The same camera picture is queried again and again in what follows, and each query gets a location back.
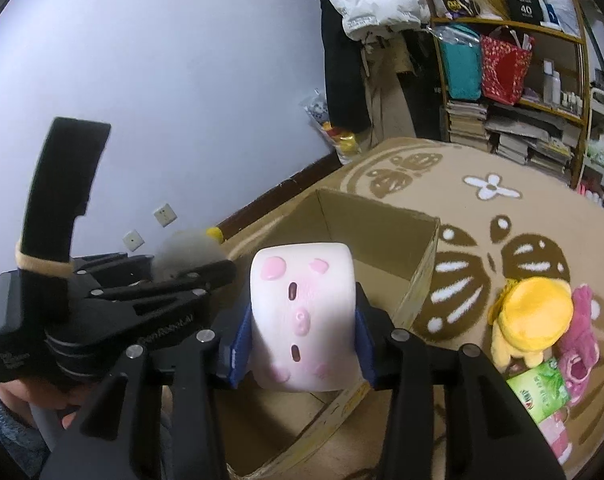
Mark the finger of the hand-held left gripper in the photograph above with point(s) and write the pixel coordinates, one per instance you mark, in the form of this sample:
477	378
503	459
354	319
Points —
117	267
182	287

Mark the yellow plush toy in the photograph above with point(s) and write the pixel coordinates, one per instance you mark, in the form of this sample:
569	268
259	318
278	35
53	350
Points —
532	317

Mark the beige rubber band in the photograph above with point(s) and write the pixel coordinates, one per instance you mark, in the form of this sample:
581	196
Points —
42	265

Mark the wide stack of magazines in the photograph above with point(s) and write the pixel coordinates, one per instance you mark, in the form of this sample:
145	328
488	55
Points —
532	140

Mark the green tissue packet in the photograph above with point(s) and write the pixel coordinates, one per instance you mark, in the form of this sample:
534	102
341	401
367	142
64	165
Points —
539	390

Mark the wooden shelf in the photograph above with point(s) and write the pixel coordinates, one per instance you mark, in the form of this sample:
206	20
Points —
557	35

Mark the teal bag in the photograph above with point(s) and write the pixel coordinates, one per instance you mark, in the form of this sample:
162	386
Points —
461	65

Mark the pink tissue packet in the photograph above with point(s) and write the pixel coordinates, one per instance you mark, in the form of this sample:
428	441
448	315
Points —
554	435

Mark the pink plush toy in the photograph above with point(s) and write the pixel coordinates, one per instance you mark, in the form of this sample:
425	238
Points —
582	345

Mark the pale green bag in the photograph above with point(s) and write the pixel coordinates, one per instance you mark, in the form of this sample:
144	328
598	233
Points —
602	152

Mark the white pig squishy pillow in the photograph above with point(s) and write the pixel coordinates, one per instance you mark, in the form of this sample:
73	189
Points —
302	310

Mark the clear snack bag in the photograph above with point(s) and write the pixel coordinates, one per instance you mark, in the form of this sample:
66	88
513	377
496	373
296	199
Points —
316	107

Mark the black coat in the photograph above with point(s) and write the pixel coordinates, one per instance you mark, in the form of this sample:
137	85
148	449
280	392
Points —
342	75

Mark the narrow stack of books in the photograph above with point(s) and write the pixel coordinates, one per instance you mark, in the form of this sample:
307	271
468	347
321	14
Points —
464	122

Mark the person's left hand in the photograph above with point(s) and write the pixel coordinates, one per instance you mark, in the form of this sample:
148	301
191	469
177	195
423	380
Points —
14	392

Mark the black box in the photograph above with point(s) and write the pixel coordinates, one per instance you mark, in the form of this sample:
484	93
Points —
523	4

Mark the beige coat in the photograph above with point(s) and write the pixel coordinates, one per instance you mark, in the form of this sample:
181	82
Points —
389	95

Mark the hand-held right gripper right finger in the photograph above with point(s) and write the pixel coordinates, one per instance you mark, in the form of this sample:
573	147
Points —
366	347

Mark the grey plush toy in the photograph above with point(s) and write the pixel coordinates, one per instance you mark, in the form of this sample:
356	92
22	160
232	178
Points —
189	252

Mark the person's left forearm blue sleeve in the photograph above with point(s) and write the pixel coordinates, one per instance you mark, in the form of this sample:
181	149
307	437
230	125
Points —
2	427

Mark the white wall socket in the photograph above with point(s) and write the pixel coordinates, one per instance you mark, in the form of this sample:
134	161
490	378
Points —
165	215
133	241

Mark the cardboard box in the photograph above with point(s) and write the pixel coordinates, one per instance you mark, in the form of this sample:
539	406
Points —
377	240

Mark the red patterned bag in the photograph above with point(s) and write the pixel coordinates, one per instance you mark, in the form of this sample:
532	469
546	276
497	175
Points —
504	67

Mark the group of white bottles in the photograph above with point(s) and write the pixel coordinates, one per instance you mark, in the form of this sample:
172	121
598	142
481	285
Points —
557	87

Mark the red and yellow packet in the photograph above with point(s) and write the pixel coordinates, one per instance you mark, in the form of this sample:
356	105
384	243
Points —
344	142

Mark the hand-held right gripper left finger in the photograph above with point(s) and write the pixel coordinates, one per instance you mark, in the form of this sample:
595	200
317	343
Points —
238	352

